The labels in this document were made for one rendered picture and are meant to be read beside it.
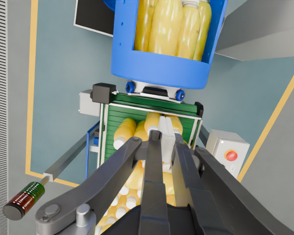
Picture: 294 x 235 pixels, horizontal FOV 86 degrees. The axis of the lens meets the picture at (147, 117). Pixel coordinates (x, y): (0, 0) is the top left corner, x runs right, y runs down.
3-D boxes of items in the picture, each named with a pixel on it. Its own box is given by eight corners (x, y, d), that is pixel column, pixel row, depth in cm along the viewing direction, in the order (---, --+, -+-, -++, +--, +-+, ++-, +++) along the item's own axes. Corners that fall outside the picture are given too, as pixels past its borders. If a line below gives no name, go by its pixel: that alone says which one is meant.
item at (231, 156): (237, 151, 53) (239, 153, 52) (234, 160, 54) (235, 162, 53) (227, 149, 53) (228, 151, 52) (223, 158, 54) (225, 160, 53)
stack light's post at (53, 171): (119, 107, 166) (52, 174, 61) (118, 111, 167) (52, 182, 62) (115, 106, 166) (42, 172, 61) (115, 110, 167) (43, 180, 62)
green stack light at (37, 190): (45, 183, 55) (34, 193, 50) (45, 197, 57) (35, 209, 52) (27, 179, 55) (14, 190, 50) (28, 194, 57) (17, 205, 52)
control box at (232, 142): (236, 132, 61) (250, 144, 52) (220, 175, 68) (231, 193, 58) (210, 128, 62) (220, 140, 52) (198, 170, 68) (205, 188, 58)
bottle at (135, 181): (130, 162, 53) (184, 173, 53) (129, 169, 59) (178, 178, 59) (125, 184, 49) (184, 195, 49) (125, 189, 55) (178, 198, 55)
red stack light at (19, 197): (34, 193, 50) (24, 203, 46) (35, 209, 52) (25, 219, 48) (14, 190, 50) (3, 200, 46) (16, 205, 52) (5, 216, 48)
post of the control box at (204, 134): (183, 100, 159) (222, 149, 64) (182, 104, 160) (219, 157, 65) (179, 100, 159) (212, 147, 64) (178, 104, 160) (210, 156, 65)
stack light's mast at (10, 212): (55, 172, 61) (21, 206, 45) (55, 185, 63) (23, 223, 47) (39, 169, 61) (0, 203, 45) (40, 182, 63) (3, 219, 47)
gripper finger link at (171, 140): (168, 136, 16) (176, 138, 16) (165, 116, 22) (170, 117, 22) (163, 162, 16) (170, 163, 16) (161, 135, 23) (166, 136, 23)
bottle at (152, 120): (145, 120, 73) (141, 138, 55) (148, 107, 71) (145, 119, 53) (159, 124, 73) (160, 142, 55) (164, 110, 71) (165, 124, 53)
